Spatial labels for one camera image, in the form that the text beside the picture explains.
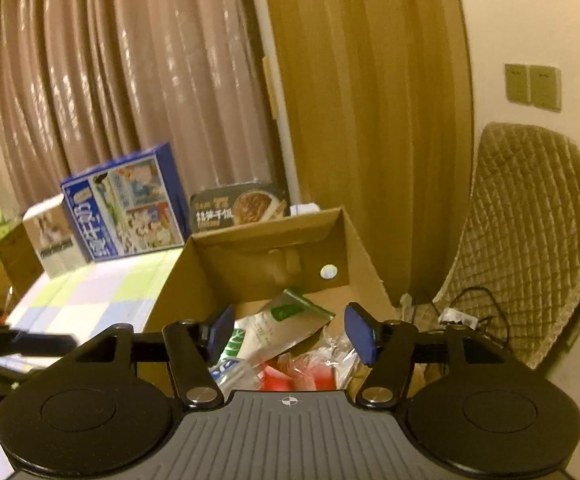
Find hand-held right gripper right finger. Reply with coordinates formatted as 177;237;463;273
344;302;498;409

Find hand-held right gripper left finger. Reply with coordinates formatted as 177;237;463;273
72;304;236;408

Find clear plastic box blue label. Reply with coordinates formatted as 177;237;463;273
210;355;258;391

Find silver foil bag green leaf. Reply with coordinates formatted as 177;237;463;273
217;287;337;368

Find red packet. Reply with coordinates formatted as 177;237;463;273
259;355;336;392

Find brown cardboard box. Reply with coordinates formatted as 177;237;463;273
137;205;421;393

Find large brown storage carton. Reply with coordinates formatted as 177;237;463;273
0;225;43;296

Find white charger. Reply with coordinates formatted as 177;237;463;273
440;309;476;326

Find white photo printed box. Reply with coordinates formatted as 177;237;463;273
21;194;88;278

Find black instant rice bowl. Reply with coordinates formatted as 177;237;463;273
189;182;291;233

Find blue milk carton box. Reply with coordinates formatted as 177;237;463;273
60;142;191;263

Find quilted chair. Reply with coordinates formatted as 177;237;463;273
400;122;580;376

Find yellow curtain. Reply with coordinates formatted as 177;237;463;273
260;0;473;306

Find brown curtain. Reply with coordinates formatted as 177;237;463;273
0;0;291;211

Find black cable on chair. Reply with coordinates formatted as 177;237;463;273
435;286;511;346

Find beige wall switch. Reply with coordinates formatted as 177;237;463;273
505;62;532;106
529;65;562;113

